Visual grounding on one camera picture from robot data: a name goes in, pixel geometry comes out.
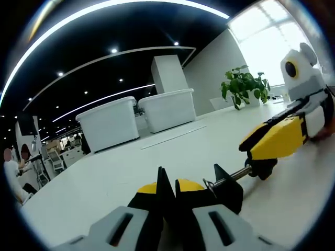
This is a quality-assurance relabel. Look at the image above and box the white cabinet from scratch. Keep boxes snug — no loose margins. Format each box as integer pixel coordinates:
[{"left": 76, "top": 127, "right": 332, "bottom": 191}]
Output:
[{"left": 61, "top": 145, "right": 85, "bottom": 168}]

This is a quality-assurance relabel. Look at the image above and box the person's right hand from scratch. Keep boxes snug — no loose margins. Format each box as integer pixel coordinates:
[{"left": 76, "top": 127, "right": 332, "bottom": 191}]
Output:
[{"left": 310, "top": 122, "right": 335, "bottom": 143}]

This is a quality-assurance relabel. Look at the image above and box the white desk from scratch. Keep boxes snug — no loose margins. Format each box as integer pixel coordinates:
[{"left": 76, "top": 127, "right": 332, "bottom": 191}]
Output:
[{"left": 19, "top": 100, "right": 335, "bottom": 251}]

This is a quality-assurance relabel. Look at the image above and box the potted green plant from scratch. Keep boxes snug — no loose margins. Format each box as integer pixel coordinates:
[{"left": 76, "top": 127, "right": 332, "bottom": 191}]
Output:
[{"left": 221, "top": 65, "right": 272, "bottom": 111}]

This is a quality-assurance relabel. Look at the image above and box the window with white blinds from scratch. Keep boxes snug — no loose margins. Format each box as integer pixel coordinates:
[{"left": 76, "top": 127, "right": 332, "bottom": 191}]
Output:
[{"left": 226, "top": 0, "right": 330, "bottom": 89}]

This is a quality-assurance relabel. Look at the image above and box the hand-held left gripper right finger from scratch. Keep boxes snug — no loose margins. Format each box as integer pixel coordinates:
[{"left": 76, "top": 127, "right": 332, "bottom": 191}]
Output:
[{"left": 167, "top": 178, "right": 286, "bottom": 251}]

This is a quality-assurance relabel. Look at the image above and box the black monitor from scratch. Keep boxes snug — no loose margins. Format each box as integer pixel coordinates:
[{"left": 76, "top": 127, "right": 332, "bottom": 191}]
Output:
[{"left": 16, "top": 112, "right": 37, "bottom": 136}]

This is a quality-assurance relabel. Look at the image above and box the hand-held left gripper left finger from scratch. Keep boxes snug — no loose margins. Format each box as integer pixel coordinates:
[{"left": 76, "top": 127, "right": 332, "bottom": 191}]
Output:
[{"left": 52, "top": 182, "right": 164, "bottom": 251}]

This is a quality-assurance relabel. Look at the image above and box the white office chair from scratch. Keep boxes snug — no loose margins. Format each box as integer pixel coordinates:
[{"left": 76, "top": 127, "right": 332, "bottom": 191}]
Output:
[{"left": 48, "top": 150, "right": 65, "bottom": 173}]

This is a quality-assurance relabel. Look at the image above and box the retaining clip screw with knob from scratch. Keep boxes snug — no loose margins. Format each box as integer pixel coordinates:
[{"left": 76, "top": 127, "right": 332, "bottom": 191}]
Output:
[{"left": 203, "top": 156, "right": 278, "bottom": 196}]

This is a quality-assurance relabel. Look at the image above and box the black fixed fixture bracket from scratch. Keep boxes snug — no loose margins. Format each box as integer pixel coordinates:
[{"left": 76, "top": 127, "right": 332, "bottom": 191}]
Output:
[{"left": 156, "top": 163, "right": 244, "bottom": 215}]

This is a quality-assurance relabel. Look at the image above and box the white storage bin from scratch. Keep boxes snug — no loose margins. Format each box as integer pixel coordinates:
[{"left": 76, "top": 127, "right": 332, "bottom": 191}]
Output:
[
  {"left": 75, "top": 96, "right": 141, "bottom": 154},
  {"left": 138, "top": 88, "right": 197, "bottom": 134}
]

